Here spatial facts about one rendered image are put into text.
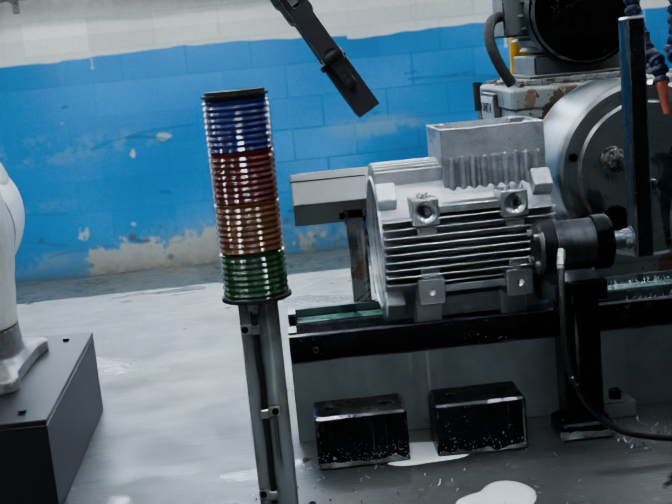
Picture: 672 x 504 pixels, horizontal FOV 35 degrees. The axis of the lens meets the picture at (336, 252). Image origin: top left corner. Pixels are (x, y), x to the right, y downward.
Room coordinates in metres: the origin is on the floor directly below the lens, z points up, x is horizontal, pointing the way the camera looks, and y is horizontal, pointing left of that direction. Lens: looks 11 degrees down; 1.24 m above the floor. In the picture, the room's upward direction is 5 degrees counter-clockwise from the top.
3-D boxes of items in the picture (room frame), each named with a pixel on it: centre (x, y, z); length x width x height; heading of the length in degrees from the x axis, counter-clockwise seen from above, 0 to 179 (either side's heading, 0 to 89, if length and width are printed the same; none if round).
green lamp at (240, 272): (0.95, 0.08, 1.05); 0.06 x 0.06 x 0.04
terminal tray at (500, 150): (1.26, -0.19, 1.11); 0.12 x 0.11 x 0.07; 93
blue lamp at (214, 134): (0.95, 0.08, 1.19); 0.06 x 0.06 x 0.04
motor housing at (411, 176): (1.25, -0.15, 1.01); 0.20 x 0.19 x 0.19; 93
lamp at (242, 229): (0.95, 0.08, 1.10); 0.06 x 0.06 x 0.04
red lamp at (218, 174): (0.95, 0.08, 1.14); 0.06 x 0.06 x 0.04
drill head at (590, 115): (1.62, -0.44, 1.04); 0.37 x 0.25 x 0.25; 2
